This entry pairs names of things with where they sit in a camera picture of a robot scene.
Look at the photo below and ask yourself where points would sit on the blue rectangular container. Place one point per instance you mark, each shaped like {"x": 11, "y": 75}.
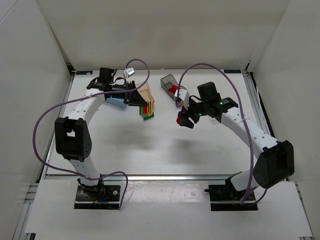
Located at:
{"x": 117, "y": 102}

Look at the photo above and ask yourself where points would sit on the red yellow green lego stack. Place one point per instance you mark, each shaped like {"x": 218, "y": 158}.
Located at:
{"x": 148, "y": 109}

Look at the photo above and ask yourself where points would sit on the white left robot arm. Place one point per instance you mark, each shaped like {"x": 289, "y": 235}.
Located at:
{"x": 72, "y": 137}

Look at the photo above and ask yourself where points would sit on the right aluminium frame rail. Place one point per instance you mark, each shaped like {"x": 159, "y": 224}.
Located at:
{"x": 257, "y": 104}

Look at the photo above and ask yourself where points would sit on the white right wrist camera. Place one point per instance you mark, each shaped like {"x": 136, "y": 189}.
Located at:
{"x": 182, "y": 96}

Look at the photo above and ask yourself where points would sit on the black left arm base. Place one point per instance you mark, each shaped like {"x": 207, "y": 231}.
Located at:
{"x": 106, "y": 197}

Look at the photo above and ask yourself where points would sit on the red round lego piece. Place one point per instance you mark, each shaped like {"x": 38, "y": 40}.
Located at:
{"x": 180, "y": 121}

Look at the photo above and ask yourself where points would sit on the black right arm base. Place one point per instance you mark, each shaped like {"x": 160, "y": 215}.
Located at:
{"x": 222, "y": 200}

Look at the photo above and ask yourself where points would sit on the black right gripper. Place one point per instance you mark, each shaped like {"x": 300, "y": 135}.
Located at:
{"x": 190, "y": 115}

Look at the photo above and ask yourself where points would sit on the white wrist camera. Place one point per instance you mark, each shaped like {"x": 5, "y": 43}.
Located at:
{"x": 128, "y": 72}
{"x": 182, "y": 96}

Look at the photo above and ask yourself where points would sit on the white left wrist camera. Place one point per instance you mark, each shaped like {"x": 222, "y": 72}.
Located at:
{"x": 128, "y": 72}

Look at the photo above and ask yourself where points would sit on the red arched lego brick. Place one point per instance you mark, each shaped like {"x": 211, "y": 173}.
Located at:
{"x": 173, "y": 89}

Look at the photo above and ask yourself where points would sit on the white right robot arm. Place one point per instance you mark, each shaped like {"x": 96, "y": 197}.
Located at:
{"x": 272, "y": 160}

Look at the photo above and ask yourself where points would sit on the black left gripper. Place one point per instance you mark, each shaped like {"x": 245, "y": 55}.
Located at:
{"x": 131, "y": 92}

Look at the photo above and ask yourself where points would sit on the green lego plate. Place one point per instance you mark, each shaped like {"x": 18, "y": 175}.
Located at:
{"x": 148, "y": 116}

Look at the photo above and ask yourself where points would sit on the aluminium table edge rail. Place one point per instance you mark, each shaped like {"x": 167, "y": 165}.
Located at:
{"x": 199, "y": 177}

